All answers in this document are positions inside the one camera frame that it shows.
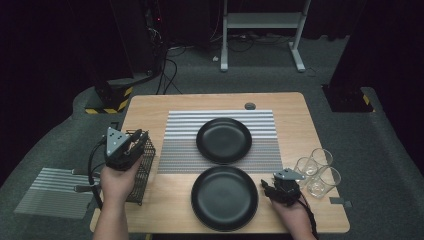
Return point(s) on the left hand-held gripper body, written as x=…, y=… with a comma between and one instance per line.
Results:
x=116, y=143

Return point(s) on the person's left hand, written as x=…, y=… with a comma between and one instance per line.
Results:
x=115, y=185

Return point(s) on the dark tape strip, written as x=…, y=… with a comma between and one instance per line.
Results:
x=340, y=201

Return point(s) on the clear drinking glass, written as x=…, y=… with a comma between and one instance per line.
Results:
x=306, y=168
x=322, y=158
x=325, y=183

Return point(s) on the person's right hand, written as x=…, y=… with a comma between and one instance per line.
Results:
x=295, y=218

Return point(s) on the grey striped woven placemat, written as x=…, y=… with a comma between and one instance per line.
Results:
x=50, y=196
x=266, y=146

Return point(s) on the white metal stand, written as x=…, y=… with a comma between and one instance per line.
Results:
x=263, y=20

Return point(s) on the black round plate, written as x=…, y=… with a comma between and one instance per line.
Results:
x=225, y=198
x=223, y=140

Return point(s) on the black equipment tower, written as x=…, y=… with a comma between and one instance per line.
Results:
x=140, y=36

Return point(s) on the black hazard-striped stand base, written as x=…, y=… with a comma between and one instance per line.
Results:
x=346, y=100
x=110, y=96

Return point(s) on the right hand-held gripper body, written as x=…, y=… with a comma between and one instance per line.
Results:
x=286, y=191

